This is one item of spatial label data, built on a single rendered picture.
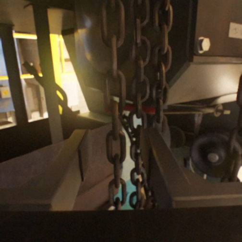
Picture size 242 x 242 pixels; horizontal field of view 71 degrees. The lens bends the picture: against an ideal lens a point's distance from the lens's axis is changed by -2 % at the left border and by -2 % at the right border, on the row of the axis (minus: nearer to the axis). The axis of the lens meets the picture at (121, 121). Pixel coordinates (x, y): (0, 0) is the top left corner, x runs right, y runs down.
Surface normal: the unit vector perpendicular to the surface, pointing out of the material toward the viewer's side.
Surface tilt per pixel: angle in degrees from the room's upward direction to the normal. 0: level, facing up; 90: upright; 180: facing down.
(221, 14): 90
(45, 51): 90
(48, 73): 90
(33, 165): 90
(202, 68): 45
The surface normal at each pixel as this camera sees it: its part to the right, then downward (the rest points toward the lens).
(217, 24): 0.49, 0.25
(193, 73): 0.37, 0.85
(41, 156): 0.75, 0.18
